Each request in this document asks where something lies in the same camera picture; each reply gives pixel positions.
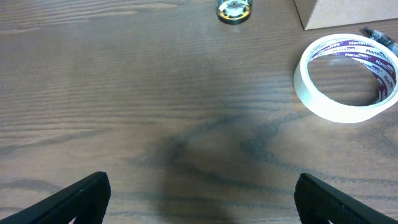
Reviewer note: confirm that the open cardboard box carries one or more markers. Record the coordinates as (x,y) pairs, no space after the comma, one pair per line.
(316,14)

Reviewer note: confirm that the yellow correction tape dispenser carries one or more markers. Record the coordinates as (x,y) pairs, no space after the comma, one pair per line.
(233,12)

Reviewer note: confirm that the black gel pen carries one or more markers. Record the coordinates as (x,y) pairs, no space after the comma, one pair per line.
(382,38)

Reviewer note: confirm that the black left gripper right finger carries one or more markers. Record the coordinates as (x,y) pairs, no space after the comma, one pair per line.
(319,203)

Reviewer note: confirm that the white masking tape roll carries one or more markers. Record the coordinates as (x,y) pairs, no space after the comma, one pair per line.
(377,58)

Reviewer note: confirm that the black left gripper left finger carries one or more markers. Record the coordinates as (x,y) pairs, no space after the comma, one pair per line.
(84,202)

